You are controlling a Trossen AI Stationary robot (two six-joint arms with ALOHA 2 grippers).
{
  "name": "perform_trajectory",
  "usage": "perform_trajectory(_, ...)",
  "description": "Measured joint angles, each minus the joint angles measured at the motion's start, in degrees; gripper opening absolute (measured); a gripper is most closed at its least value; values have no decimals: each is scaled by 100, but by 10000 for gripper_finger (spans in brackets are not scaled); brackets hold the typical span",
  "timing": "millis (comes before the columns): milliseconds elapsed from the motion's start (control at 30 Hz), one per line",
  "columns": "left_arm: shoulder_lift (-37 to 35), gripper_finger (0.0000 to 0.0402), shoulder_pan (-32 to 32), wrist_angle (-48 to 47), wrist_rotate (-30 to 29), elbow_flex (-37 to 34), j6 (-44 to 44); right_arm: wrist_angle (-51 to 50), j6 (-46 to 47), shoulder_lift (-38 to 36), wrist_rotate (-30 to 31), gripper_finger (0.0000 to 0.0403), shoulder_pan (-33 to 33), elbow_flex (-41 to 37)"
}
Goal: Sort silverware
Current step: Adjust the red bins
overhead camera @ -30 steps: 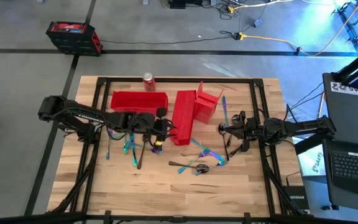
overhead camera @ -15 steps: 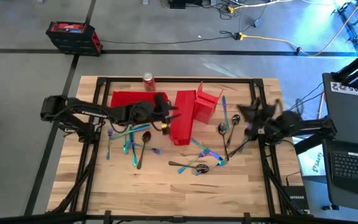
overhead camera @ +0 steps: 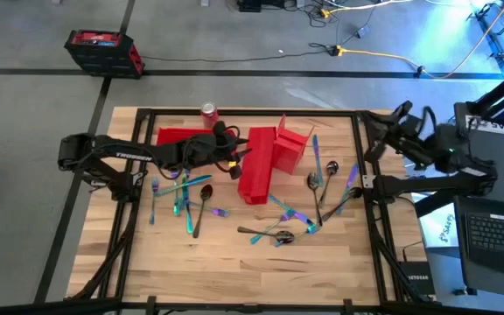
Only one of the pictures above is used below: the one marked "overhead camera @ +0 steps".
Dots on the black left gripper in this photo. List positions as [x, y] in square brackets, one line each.
[208, 149]

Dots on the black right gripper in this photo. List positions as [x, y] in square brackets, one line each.
[405, 137]

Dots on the red plastic bin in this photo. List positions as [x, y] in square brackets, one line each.
[171, 136]
[289, 151]
[256, 170]

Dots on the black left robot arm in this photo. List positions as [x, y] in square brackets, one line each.
[125, 153]

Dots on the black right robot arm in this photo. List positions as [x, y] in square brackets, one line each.
[436, 184]

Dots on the red soda can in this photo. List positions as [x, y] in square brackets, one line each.
[208, 114]

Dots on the white printed sheet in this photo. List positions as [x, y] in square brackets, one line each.
[436, 227]

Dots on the small grey power adapter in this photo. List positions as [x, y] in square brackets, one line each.
[363, 31]

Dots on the black power strip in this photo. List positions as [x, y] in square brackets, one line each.
[249, 6]

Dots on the black metal stand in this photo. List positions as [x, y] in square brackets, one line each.
[494, 46]

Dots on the black laptop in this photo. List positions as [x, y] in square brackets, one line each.
[497, 236]

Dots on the red and black toolbox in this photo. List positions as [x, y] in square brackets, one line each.
[103, 57]

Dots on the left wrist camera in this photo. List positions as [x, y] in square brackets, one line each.
[236, 172]

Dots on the black network switch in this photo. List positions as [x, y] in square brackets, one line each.
[418, 277]

